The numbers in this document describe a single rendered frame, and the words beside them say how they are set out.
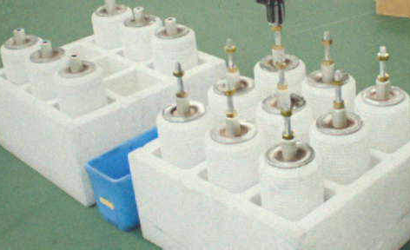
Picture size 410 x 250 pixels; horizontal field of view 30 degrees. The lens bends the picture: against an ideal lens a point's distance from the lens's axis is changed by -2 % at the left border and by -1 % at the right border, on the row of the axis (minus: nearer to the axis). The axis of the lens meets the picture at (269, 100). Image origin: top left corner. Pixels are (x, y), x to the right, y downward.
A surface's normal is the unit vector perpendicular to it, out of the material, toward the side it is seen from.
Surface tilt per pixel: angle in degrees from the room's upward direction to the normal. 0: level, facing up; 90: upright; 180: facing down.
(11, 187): 0
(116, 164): 88
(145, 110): 90
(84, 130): 90
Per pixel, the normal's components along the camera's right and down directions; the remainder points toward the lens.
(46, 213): -0.07, -0.89
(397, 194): 0.73, 0.26
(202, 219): -0.68, 0.37
